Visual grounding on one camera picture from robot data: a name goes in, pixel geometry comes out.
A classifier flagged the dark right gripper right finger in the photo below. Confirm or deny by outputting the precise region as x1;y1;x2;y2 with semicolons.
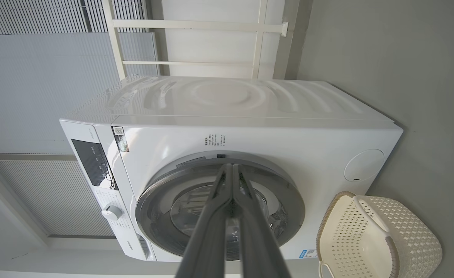
233;164;292;278

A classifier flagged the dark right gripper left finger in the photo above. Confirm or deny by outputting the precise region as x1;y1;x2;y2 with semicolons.
175;164;234;278

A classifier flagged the dark glass washing machine door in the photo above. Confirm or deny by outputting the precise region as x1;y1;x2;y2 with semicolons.
136;151;306;261

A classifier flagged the cream perforated laundry basket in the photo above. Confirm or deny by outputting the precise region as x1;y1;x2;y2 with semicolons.
316;191;443;278

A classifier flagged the white front-load washing machine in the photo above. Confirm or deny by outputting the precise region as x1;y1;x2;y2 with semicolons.
59;75;404;263

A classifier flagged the white control knob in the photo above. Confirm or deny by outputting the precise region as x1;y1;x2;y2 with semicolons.
101;205;123;222

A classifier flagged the round white filter cover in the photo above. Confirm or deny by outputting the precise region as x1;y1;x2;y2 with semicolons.
344;149;385;182

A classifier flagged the QR code sticker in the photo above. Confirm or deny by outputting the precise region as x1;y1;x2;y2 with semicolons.
112;126;130;152

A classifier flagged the black control display panel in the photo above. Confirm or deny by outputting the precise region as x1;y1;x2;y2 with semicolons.
71;139;119;190

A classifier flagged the grey pleated window blind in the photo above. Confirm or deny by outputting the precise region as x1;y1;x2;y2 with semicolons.
0;159;115;237

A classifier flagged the white metal frame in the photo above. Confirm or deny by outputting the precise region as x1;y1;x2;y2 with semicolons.
103;0;289;80

